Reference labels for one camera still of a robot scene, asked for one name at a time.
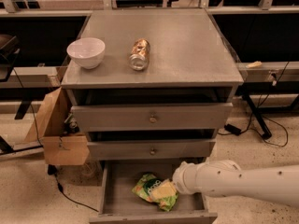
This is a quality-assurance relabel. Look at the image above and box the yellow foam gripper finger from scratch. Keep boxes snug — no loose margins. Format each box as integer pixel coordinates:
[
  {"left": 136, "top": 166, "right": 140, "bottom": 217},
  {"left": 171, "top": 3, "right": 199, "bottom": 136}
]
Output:
[{"left": 150, "top": 179, "right": 177, "bottom": 201}]

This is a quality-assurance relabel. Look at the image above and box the green rice chip bag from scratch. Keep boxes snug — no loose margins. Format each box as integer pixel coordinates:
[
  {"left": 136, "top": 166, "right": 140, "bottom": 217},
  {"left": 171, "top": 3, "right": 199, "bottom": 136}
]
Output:
[{"left": 132, "top": 173, "right": 178, "bottom": 211}]

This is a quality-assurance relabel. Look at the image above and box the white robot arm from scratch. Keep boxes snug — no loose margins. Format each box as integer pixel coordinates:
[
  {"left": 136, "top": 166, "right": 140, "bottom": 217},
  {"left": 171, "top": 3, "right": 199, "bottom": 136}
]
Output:
[{"left": 149, "top": 160, "right": 299, "bottom": 207}]

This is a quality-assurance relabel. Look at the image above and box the brass middle drawer knob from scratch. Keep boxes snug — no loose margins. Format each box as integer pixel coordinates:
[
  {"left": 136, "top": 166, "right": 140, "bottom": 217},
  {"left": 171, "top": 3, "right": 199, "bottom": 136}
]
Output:
[{"left": 149, "top": 148, "right": 156, "bottom": 156}]

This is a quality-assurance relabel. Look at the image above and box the brass drawer knob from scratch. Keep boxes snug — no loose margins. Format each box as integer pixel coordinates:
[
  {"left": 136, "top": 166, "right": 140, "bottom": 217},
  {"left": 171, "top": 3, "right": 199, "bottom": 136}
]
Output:
[
  {"left": 149, "top": 115, "right": 157, "bottom": 123},
  {"left": 149, "top": 148, "right": 156, "bottom": 156}
]

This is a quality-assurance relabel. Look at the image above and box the grey middle drawer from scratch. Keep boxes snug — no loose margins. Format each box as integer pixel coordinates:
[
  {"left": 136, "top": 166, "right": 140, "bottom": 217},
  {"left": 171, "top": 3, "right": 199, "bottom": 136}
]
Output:
[{"left": 88, "top": 139, "right": 216, "bottom": 161}]

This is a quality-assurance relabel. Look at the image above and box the grey drawer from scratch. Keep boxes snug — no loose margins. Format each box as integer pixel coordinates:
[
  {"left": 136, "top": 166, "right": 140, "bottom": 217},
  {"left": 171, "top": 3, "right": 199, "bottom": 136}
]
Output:
[
  {"left": 88, "top": 139, "right": 216, "bottom": 161},
  {"left": 72, "top": 103, "right": 233, "bottom": 132},
  {"left": 90, "top": 159, "right": 218, "bottom": 224}
]

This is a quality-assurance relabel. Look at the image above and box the grey bottom drawer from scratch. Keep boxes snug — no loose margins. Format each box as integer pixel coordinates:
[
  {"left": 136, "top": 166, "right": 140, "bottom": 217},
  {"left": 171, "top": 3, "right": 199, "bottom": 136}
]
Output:
[{"left": 90, "top": 159, "right": 218, "bottom": 224}]

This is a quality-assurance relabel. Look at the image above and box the brass top drawer knob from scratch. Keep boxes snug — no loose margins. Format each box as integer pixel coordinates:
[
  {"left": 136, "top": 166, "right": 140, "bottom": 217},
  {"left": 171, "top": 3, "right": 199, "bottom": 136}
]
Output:
[{"left": 149, "top": 115, "right": 157, "bottom": 123}]

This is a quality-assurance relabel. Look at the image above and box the grey top drawer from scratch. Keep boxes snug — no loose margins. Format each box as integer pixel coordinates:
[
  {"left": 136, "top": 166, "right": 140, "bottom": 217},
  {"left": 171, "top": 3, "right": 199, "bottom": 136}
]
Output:
[{"left": 72, "top": 103, "right": 233, "bottom": 132}]

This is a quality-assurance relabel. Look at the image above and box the grey drawer cabinet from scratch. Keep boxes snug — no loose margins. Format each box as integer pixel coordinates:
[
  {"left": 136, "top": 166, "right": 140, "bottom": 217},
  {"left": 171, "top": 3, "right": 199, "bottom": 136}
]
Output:
[{"left": 61, "top": 8, "right": 244, "bottom": 166}]

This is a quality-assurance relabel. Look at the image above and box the brown cardboard box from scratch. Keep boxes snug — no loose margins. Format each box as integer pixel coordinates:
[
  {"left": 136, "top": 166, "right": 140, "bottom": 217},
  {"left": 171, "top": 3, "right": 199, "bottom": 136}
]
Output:
[{"left": 24, "top": 88, "right": 90, "bottom": 165}]

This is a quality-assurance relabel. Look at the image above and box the black table leg right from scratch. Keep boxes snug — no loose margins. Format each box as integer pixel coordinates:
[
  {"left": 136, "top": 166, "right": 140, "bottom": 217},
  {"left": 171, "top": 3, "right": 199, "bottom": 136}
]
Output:
[{"left": 242, "top": 92, "right": 272, "bottom": 139}]

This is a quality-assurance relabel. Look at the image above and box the gold soda can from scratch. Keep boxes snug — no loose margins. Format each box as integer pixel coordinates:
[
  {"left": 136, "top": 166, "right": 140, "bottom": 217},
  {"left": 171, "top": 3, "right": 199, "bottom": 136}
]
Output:
[{"left": 129, "top": 39, "right": 150, "bottom": 71}]

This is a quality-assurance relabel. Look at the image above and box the yellow foam scrap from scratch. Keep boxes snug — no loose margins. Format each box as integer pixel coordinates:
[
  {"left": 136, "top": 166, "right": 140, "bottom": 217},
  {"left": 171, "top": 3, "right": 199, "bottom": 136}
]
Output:
[{"left": 246, "top": 61, "right": 262, "bottom": 69}]

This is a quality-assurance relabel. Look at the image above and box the white ceramic bowl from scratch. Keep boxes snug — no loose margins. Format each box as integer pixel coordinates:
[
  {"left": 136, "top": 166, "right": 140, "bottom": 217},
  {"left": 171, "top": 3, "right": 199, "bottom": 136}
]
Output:
[{"left": 66, "top": 37, "right": 106, "bottom": 69}]

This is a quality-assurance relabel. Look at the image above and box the black power adapter with cable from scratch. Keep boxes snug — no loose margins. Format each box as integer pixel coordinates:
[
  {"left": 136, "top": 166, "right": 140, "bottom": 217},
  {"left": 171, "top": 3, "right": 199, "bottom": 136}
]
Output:
[{"left": 217, "top": 63, "right": 291, "bottom": 148}]

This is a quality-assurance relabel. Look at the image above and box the black floor cable left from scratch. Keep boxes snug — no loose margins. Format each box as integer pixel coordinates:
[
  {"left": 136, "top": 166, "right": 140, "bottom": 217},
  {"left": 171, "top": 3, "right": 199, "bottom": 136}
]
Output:
[{"left": 47, "top": 165, "right": 99, "bottom": 213}]

